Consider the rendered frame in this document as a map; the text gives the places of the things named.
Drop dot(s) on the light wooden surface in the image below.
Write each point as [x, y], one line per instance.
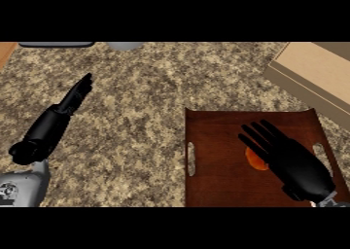
[0, 56]

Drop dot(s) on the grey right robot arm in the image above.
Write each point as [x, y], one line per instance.
[331, 201]

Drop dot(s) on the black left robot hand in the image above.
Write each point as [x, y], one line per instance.
[47, 129]

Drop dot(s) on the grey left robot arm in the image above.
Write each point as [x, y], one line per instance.
[20, 189]

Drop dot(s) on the dark brown wooden tray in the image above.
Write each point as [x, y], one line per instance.
[220, 168]

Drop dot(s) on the tan cardboard box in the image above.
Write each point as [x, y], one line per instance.
[320, 74]

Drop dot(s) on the orange-red tomato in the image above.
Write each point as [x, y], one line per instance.
[255, 161]

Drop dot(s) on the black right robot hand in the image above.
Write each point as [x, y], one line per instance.
[292, 159]

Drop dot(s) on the pale grey round object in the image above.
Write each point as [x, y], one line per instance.
[124, 45]

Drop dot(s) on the dark grey flat appliance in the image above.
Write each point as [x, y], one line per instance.
[56, 44]

